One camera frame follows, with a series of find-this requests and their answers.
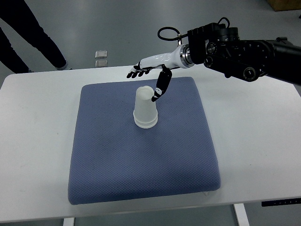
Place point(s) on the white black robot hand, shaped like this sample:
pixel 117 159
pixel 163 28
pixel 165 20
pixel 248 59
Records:
pixel 166 62

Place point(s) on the white paper cup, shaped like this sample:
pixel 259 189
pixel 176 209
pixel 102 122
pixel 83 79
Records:
pixel 145 110
pixel 146 125

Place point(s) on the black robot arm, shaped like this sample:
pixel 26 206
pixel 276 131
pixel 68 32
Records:
pixel 219 48

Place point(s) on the white paper cup on cushion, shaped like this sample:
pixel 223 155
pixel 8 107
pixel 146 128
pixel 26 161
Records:
pixel 146 125

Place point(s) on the lower metal floor plate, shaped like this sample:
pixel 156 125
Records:
pixel 101 63

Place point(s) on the metal floor plate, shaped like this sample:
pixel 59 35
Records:
pixel 101 63
pixel 100 54

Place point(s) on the upper metal floor plate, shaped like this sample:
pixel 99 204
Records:
pixel 100 54

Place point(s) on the brown cardboard box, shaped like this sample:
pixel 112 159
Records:
pixel 285 5

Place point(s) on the blue quilted cushion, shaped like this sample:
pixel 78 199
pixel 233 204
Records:
pixel 113 159

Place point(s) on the person in dark trousers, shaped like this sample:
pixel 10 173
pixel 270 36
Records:
pixel 17 14

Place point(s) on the white table leg right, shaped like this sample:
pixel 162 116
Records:
pixel 241 215

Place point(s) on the white table leg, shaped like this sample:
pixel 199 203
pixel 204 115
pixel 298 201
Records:
pixel 241 215
pixel 68 222

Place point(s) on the black table control panel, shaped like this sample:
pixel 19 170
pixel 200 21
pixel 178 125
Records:
pixel 281 202

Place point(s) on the white table leg left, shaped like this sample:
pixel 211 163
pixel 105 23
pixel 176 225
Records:
pixel 68 222

